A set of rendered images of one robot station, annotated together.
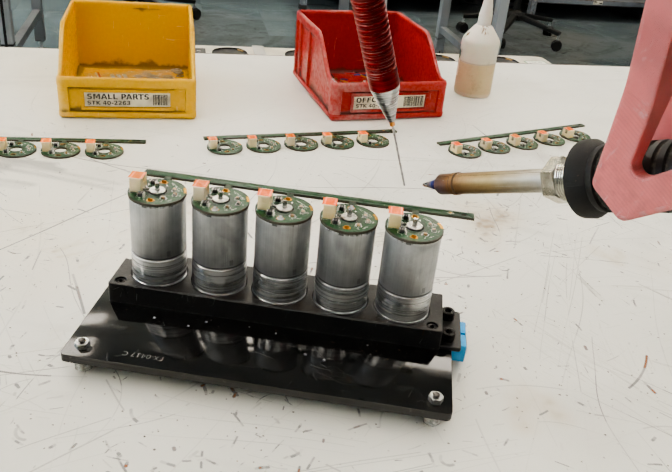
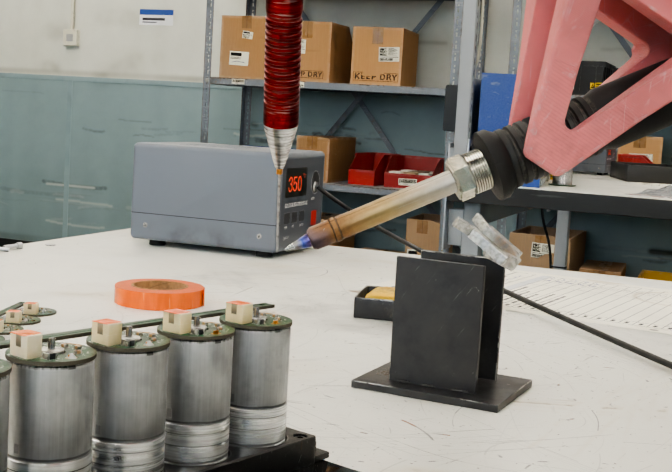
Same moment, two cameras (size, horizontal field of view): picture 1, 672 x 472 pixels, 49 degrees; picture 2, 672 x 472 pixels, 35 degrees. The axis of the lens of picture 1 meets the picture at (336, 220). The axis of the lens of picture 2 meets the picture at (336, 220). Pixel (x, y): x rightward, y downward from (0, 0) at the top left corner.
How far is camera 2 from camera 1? 0.27 m
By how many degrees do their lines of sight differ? 57
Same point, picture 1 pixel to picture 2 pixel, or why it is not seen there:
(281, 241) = (158, 376)
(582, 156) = (497, 139)
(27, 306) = not seen: outside the picture
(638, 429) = (484, 456)
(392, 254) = (259, 354)
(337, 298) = (217, 439)
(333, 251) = (209, 370)
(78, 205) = not seen: outside the picture
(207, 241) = (69, 412)
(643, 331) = (370, 409)
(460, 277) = not seen: hidden behind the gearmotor
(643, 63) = (573, 31)
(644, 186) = (580, 134)
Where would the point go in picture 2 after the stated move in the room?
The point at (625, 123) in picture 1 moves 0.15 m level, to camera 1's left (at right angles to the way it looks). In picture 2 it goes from (556, 87) to (266, 48)
